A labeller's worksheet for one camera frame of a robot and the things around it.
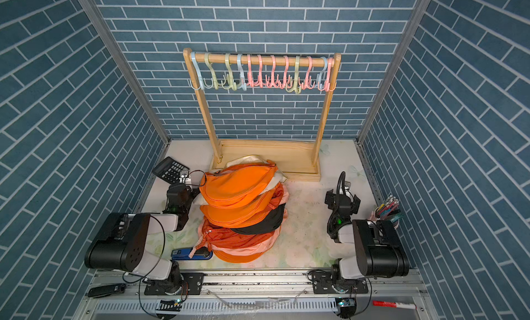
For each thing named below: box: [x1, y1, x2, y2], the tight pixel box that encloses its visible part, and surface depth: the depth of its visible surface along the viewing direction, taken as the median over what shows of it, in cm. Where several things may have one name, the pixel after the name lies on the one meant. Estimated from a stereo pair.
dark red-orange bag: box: [201, 220, 277, 252], surface depth 75 cm
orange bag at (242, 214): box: [200, 186, 280, 229], surface depth 73 cm
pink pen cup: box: [374, 194, 404, 229], surface depth 80 cm
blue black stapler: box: [171, 246, 214, 260], surface depth 78 cm
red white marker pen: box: [372, 300, 417, 310], surface depth 71 cm
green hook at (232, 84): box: [220, 53, 237, 92], surface depth 72 cm
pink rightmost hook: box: [317, 57, 335, 92], surface depth 72 cm
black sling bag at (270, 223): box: [229, 202, 286, 235], surface depth 78 cm
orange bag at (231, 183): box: [200, 161, 278, 207], surface depth 80 cm
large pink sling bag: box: [197, 231, 281, 256], surface depth 75 cm
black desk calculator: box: [151, 156, 190, 185], surface depth 107 cm
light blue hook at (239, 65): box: [236, 53, 248, 92], surface depth 71 cm
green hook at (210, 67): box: [204, 52, 219, 90], surface depth 74 cm
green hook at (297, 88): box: [285, 55, 302, 94], surface depth 76 cm
